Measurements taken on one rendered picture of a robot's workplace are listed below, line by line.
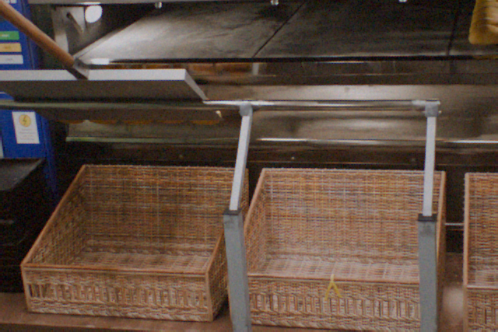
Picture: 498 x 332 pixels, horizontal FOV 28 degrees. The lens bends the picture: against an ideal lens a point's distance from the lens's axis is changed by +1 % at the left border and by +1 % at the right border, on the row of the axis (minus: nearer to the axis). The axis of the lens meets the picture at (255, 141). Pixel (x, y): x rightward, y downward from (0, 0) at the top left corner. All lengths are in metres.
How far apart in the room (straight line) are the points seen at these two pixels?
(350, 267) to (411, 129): 0.44
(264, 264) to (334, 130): 0.46
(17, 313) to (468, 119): 1.40
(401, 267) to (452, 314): 0.28
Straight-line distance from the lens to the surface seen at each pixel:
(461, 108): 2.91
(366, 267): 2.96
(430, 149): 2.46
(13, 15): 2.26
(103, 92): 2.68
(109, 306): 2.83
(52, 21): 3.14
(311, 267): 2.98
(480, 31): 3.00
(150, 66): 3.05
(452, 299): 2.81
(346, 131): 2.94
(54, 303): 2.90
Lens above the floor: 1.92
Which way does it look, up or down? 19 degrees down
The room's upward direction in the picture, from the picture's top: 5 degrees counter-clockwise
